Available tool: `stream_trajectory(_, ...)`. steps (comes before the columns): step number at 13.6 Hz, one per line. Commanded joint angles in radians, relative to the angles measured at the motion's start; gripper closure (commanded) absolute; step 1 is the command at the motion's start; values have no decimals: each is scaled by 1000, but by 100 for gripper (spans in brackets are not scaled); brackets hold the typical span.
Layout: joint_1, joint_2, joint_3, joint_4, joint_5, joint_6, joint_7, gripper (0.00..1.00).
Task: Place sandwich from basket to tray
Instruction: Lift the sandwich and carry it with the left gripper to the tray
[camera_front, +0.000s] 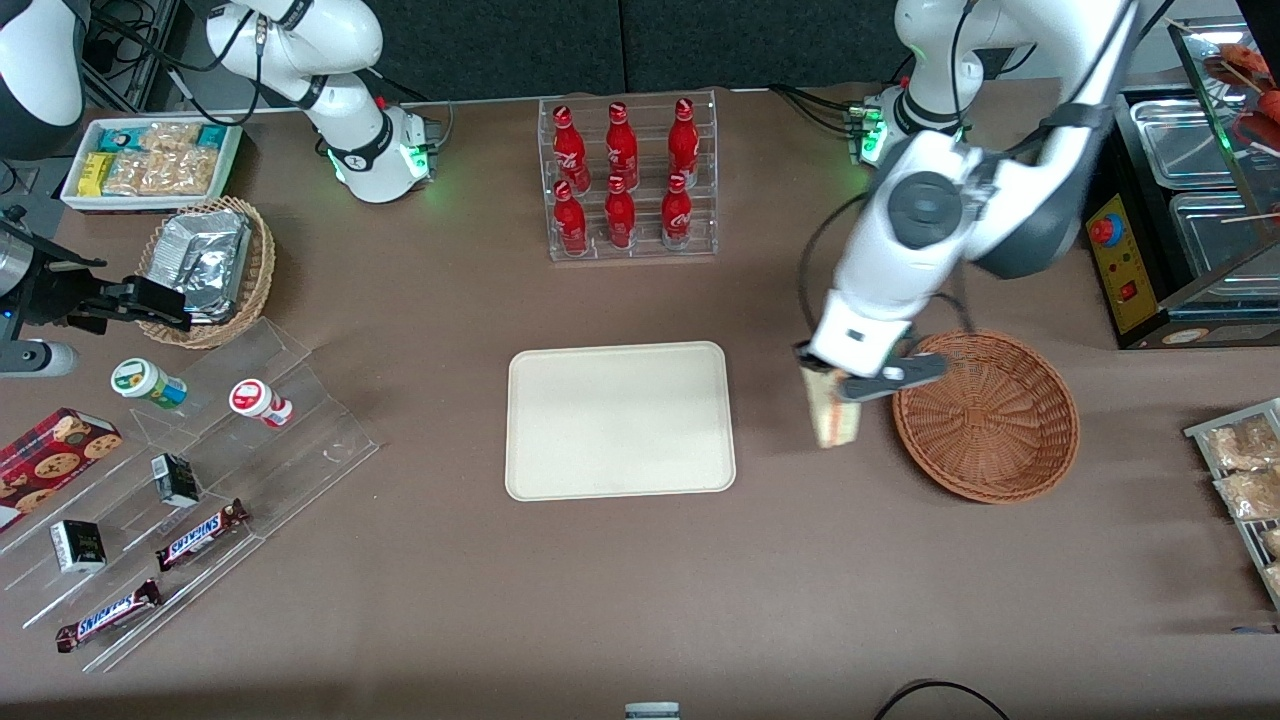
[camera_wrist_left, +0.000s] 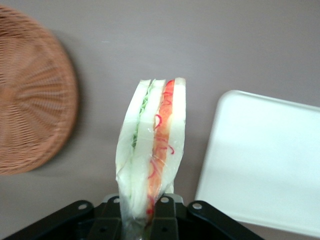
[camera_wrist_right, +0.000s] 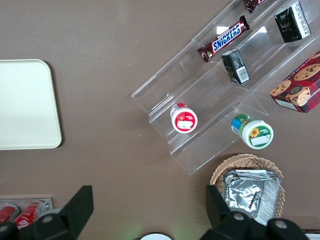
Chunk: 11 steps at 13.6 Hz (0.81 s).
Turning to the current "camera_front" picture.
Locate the red lid yogurt cup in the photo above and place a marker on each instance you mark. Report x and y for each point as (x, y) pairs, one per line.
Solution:
(252, 398)

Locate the green lid yogurt cup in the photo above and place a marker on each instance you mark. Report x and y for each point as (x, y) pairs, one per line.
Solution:
(140, 380)

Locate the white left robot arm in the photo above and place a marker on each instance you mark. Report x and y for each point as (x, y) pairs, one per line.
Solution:
(900, 250)

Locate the triangular sandwich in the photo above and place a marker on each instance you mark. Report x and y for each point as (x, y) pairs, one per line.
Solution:
(830, 415)

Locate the clear acrylic bottle rack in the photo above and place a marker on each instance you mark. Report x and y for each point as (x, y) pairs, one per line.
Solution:
(645, 115)

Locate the clear cracker bag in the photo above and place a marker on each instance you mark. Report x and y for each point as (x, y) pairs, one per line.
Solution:
(1240, 445)
(1250, 495)

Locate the silver foil packs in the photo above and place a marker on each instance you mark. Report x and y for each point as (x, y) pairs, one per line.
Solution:
(205, 260)

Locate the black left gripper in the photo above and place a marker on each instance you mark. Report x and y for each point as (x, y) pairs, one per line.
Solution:
(808, 360)

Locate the teal snack packet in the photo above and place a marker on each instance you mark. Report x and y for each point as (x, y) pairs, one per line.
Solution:
(118, 138)
(212, 136)

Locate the small black carton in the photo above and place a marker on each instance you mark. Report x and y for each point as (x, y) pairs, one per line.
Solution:
(175, 480)
(78, 546)

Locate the clear nut bag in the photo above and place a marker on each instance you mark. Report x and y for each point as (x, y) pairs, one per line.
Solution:
(188, 172)
(130, 173)
(170, 136)

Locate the brown round wicker basket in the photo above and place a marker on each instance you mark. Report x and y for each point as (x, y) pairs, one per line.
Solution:
(990, 420)

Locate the light wicker basket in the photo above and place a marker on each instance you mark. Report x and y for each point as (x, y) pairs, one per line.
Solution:
(258, 270)

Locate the red cola bottle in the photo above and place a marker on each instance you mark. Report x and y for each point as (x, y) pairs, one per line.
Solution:
(677, 215)
(684, 140)
(569, 150)
(620, 220)
(571, 225)
(621, 145)

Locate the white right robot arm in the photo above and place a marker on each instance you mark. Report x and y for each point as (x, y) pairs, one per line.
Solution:
(300, 40)

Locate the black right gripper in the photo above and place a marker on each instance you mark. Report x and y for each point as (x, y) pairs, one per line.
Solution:
(52, 294)

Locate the white rectangular snack bin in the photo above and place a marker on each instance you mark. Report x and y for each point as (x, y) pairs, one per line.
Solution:
(75, 195)

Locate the yellow snack packet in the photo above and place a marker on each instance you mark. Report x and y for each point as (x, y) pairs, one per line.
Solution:
(96, 172)

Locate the fried food on skewers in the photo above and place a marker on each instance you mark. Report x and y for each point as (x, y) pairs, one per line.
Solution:
(1245, 65)

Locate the Snickers chocolate bar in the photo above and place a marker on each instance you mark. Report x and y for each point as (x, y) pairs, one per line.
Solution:
(200, 535)
(108, 615)

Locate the dark fabric partition panel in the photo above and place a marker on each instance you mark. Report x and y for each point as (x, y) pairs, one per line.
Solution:
(760, 40)
(500, 45)

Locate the steel warmer pan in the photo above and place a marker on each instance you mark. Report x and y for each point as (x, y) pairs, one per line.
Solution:
(1220, 235)
(1180, 140)

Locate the black food warmer case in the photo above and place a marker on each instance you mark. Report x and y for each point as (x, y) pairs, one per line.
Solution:
(1125, 285)

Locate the red plaid cookie box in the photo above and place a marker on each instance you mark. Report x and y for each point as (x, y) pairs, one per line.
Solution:
(50, 460)

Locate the clear acrylic stepped stand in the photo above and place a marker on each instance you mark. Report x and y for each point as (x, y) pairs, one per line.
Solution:
(300, 440)

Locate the small grey white object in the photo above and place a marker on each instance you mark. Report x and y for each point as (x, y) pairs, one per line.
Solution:
(652, 712)

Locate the grey metal snack tray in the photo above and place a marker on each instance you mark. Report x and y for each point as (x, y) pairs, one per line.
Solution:
(1250, 540)

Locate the cream plastic tray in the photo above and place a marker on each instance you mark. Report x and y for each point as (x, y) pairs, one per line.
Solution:
(620, 420)

